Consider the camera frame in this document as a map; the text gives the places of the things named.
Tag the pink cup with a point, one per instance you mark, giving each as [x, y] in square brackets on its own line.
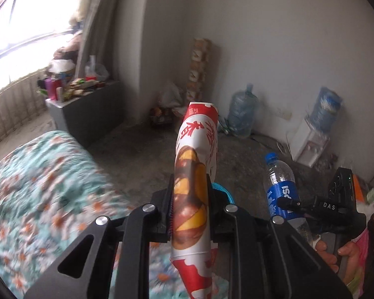
[50, 89]

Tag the orange cardboard box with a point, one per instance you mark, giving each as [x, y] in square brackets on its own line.
[360, 184]

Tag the blue water jug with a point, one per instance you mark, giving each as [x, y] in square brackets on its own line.
[327, 107]
[243, 115]

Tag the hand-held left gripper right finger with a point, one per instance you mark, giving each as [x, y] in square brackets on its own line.
[219, 221]

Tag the grey curtain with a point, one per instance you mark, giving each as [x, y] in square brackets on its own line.
[95, 21]

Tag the person's right hand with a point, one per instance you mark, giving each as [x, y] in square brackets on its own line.
[350, 252]

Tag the white water dispenser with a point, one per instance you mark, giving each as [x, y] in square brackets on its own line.
[308, 148]

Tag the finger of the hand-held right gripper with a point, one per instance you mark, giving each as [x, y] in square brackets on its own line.
[289, 204]

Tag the clear plastic bag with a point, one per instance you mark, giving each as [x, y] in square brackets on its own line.
[96, 70]

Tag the red thermos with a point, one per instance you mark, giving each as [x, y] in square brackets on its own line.
[56, 84]

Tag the white plastic bag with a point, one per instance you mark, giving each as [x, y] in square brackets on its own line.
[61, 67]
[171, 95]

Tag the person's right forearm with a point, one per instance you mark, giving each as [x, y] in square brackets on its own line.
[358, 274]

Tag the metal balcony railing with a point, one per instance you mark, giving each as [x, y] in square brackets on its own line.
[12, 112]

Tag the grey cabinet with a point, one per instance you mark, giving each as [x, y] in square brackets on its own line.
[90, 115]

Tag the red white snack bag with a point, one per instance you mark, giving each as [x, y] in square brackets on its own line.
[190, 168]

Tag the tall printed cardboard box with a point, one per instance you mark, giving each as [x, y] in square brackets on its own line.
[199, 65]

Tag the floral blanket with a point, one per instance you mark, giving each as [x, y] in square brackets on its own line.
[50, 177]

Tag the pile of snack wrappers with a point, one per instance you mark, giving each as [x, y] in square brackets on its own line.
[81, 87]

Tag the clear bottle with blue label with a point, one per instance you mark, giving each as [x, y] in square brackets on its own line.
[279, 177]

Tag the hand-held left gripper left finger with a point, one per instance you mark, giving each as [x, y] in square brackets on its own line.
[162, 221]

